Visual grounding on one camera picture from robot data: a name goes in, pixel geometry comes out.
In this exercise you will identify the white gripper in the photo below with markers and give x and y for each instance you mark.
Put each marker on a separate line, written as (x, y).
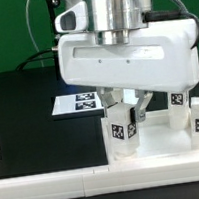
(160, 57)

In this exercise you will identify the white square table top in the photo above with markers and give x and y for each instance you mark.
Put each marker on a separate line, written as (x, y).
(158, 143)

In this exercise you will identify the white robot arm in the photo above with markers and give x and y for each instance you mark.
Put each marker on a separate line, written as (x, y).
(111, 21)

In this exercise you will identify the white marker sheet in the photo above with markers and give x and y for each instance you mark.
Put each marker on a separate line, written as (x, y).
(76, 103)

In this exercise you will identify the white front obstacle bar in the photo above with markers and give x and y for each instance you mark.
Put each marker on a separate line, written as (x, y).
(148, 173)

